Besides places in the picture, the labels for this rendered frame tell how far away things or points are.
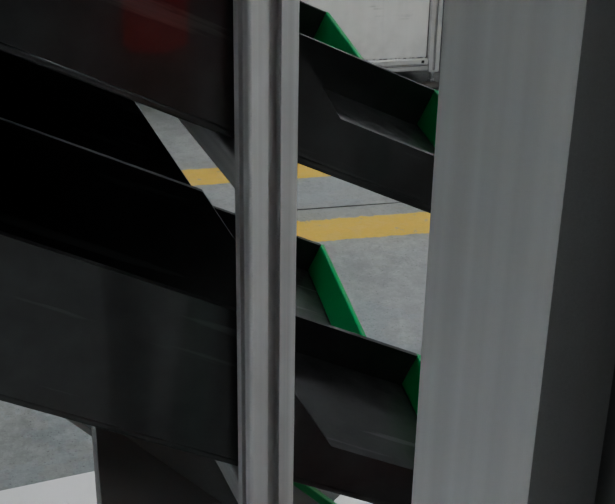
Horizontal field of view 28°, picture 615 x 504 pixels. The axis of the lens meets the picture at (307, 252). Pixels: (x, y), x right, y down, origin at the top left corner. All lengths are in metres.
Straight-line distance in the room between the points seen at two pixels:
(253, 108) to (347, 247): 3.08
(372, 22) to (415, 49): 0.20
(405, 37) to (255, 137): 4.27
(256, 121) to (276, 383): 0.12
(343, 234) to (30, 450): 1.27
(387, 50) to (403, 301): 1.65
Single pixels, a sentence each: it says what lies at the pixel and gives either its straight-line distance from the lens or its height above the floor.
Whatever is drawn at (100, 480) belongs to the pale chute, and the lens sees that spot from 0.67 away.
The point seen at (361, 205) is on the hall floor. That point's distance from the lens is 3.80.
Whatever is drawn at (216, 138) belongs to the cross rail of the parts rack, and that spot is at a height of 1.39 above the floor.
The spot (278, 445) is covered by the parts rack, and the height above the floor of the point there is 1.27.
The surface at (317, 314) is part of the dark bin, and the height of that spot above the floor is 1.19.
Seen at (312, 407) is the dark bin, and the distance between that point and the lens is 0.65.
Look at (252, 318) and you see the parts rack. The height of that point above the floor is 1.34.
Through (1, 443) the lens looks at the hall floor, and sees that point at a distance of 2.79.
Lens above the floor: 1.59
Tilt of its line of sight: 27 degrees down
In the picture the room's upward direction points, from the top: 1 degrees clockwise
